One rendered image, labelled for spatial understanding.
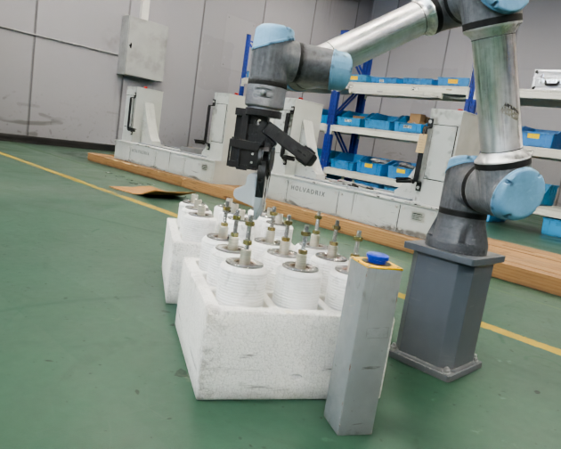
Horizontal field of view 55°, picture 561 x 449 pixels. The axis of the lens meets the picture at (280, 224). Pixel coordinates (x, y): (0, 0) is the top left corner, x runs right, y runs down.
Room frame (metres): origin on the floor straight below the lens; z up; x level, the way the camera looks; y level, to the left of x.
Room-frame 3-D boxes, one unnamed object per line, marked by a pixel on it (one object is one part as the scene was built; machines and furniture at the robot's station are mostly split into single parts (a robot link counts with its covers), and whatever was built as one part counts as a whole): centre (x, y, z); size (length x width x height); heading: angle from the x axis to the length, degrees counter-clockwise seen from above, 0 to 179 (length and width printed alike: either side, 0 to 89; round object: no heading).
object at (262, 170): (1.02, 0.05, 0.43); 0.05 x 0.02 x 0.09; 175
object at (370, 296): (0.93, -0.18, 0.16); 0.07 x 0.07 x 0.31; 18
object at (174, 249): (1.70, 0.15, 0.09); 0.39 x 0.39 x 0.18; 16
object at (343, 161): (6.93, -0.80, 0.36); 0.50 x 0.38 x 0.21; 137
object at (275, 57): (1.04, 0.06, 0.65); 0.09 x 0.08 x 0.11; 106
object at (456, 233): (1.33, -0.44, 0.35); 0.15 x 0.15 x 0.10
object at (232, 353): (1.18, -0.02, 0.09); 0.39 x 0.39 x 0.18; 18
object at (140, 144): (4.99, 0.98, 0.45); 1.61 x 0.57 x 0.74; 46
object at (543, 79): (5.31, -2.44, 1.42); 0.43 x 0.37 x 0.19; 134
